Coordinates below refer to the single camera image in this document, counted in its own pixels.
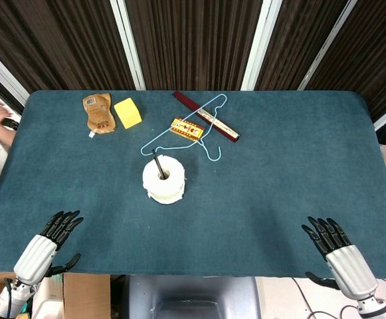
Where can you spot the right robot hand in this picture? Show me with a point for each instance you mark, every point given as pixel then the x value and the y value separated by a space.
pixel 348 262

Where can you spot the white toilet paper roll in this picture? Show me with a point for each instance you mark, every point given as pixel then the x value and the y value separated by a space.
pixel 163 181

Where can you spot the teal table cloth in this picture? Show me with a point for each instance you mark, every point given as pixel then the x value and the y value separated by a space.
pixel 186 186

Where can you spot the yellow sponge block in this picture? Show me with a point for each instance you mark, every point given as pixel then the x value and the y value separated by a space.
pixel 128 113

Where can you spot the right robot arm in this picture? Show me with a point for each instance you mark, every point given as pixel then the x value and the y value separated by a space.
pixel 375 307

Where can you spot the brown sauce pouch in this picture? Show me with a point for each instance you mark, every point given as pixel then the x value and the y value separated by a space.
pixel 98 114

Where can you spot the yellow red card box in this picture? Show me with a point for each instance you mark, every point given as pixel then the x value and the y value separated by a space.
pixel 187 130

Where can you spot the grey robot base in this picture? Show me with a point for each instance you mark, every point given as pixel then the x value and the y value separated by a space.
pixel 192 297

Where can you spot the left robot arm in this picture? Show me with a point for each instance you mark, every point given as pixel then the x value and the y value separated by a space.
pixel 8 299

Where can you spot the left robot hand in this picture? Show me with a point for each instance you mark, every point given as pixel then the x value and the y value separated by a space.
pixel 36 256

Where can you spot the dark red long box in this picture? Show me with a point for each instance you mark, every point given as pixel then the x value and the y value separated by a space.
pixel 212 117

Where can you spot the thin dark metal rod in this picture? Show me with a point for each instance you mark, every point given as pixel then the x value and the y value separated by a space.
pixel 158 166

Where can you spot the cardboard box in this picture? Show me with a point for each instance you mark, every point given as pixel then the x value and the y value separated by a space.
pixel 79 294

